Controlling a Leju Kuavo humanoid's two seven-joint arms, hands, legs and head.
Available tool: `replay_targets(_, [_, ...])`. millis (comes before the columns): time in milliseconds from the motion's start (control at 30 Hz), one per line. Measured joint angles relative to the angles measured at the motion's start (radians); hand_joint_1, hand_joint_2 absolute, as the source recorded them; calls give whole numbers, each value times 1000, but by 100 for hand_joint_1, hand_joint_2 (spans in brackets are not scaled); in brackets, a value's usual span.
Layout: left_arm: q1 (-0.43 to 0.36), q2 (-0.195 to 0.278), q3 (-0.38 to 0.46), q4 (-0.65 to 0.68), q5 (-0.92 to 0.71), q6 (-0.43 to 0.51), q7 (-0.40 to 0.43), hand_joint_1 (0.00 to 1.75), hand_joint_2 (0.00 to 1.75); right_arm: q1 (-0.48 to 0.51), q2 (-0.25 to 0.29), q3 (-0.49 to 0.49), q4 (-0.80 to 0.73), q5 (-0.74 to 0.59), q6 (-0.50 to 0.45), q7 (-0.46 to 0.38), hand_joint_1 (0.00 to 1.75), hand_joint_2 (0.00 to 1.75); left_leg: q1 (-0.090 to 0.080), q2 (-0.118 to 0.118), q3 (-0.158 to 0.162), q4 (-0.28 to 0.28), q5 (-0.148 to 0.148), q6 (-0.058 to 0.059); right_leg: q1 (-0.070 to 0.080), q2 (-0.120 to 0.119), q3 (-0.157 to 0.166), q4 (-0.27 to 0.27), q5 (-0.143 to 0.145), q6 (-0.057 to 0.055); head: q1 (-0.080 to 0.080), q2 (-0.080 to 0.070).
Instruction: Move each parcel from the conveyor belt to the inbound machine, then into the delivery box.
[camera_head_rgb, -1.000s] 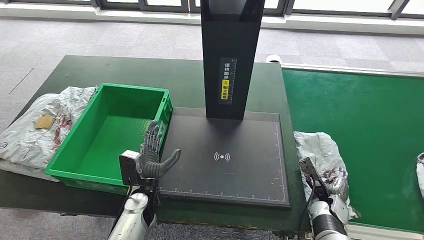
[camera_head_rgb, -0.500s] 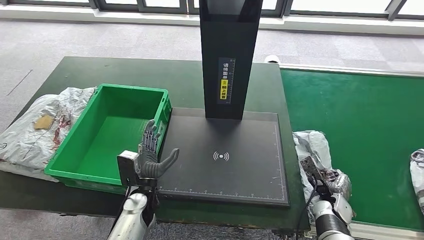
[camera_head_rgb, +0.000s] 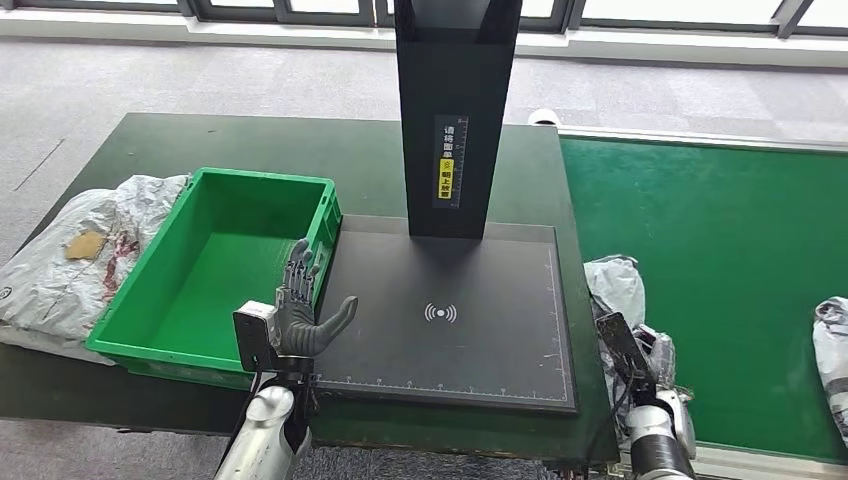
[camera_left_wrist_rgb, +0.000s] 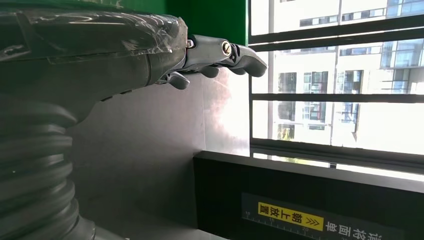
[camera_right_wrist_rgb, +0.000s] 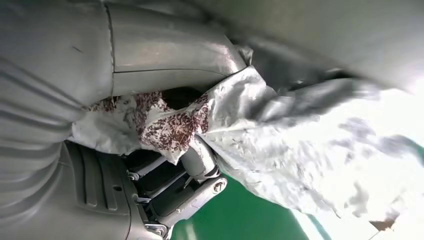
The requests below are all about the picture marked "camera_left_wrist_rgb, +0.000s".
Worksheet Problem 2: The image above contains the black inbound scanner machine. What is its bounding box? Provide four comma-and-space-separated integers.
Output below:
67, 67, 424, 240

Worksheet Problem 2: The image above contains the building outside window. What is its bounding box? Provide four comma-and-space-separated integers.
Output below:
250, 0, 424, 155

